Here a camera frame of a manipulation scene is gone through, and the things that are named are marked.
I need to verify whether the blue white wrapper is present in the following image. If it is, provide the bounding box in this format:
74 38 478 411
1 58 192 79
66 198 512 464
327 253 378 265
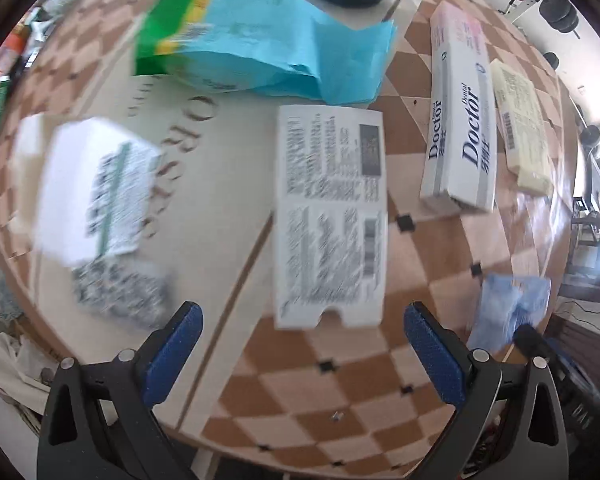
467 273 550 354

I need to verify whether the silver blister pack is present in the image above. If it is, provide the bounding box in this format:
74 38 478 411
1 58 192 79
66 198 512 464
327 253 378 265
71 255 174 330

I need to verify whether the green white medicine box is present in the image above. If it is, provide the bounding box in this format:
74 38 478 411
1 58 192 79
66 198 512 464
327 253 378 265
9 113 162 268

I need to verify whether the white Doctor toothpaste box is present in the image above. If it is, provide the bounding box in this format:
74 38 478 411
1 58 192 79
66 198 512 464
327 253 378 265
419 1 498 214

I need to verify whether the pale yellow box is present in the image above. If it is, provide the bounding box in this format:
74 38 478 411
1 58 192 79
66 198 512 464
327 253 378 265
490 60 554 196

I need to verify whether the white printed box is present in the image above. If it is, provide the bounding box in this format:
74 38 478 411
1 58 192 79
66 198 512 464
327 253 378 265
274 104 388 330

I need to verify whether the blue green paper bag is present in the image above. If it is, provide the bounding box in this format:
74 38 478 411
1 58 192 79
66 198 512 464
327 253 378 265
134 0 396 105

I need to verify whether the white cloth sheet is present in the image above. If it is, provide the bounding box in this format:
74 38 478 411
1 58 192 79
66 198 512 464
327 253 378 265
0 333 58 415

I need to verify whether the black dumbbell weight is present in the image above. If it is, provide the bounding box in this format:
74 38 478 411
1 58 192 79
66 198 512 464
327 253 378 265
539 0 579 34

